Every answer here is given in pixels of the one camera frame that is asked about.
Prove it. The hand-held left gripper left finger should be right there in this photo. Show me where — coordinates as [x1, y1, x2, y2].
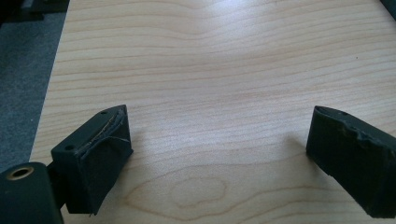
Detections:
[46, 104, 134, 217]

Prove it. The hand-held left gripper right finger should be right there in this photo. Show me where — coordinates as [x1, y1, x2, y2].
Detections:
[305, 105, 396, 219]

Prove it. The black stand base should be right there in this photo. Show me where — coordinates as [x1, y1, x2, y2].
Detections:
[0, 0, 70, 23]

